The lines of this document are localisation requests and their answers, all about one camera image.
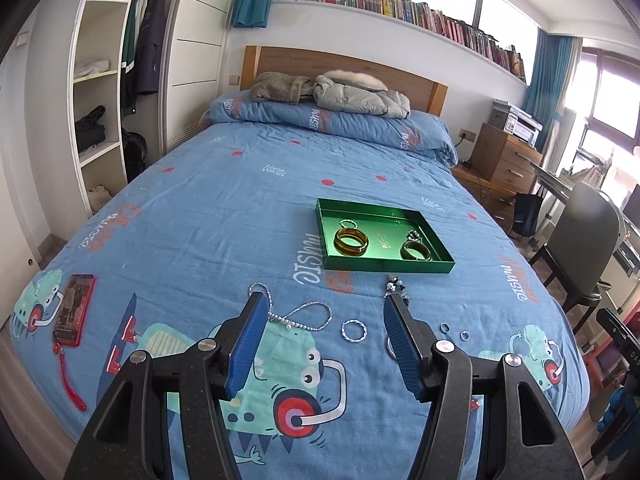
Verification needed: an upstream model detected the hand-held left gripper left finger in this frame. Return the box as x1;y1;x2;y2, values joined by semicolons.
72;292;271;480

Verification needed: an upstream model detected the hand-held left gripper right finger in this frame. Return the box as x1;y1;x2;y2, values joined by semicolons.
382;294;586;480

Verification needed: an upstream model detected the silver chain necklace with pearls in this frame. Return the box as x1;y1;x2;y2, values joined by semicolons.
248;282;333;332

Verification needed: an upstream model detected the black and white bead string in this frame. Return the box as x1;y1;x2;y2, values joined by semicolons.
384;274;411;306

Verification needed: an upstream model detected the twisted silver bracelet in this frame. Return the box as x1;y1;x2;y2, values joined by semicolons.
341;319;368;345

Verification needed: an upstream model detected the green metal tray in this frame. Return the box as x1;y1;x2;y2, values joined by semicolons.
316;197;456;276

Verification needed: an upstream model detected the red crate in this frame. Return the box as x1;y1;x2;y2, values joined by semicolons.
585;345;626;386

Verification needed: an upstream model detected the dark brown bangle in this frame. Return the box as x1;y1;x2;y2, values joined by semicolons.
400;240;432;262

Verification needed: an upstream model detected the amber bangle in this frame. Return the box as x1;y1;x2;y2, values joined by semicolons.
334;227;371;258

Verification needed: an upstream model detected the grey chair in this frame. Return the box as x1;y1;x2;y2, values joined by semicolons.
527;180;626;336

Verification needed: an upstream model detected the computer monitor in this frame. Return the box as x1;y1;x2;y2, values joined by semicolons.
622;195;640;231

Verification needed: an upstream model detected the blue cartoon print bedsheet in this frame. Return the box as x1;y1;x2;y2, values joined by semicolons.
10;125;591;480

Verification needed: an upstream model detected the dark tote bag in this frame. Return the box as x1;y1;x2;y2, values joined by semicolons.
514;192;543;236

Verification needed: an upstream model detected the low wooden nightstand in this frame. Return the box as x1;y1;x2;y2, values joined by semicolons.
450;162;521;231

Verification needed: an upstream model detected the phone in red case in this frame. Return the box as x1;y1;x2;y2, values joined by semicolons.
52;274;96;348

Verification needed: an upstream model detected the wooden drawer cabinet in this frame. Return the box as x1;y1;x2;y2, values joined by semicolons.
470;124;543;196

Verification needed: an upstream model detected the black backpack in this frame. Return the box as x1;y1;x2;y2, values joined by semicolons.
121;127;149;183

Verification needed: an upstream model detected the folded blue duvet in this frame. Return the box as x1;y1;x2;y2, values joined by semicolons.
207;92;458;167

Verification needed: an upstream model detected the white printer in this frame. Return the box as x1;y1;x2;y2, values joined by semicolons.
487;100;543;146

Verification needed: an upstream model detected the grey down jacket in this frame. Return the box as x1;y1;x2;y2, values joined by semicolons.
314;69;412;120

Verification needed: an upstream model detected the long teal curtain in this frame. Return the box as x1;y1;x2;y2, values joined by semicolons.
525;27;586;161

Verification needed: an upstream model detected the grey-brown fleece garment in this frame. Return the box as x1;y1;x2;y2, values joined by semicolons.
250;72;316;106

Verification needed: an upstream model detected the black bag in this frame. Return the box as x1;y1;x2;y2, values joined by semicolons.
75;105;107;153

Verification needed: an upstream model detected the white wardrobe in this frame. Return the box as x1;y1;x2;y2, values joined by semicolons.
65;0;246;216

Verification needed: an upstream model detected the wooden headboard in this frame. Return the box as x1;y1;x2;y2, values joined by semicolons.
241;45;448;117

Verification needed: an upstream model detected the hanging green and white garment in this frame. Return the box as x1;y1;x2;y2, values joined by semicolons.
120;0;148;116

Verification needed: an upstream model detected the folded white cloth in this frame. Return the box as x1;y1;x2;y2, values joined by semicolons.
75;60;110;78

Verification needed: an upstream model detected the hanging dark jacket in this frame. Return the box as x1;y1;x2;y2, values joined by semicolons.
132;0;167;96

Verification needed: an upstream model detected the row of books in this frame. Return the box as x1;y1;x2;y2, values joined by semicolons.
272;0;528;81

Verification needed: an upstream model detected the red phone lanyard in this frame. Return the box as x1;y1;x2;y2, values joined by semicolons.
52;342;87;413

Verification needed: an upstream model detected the black power cable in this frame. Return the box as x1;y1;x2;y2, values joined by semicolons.
462;159;488;196

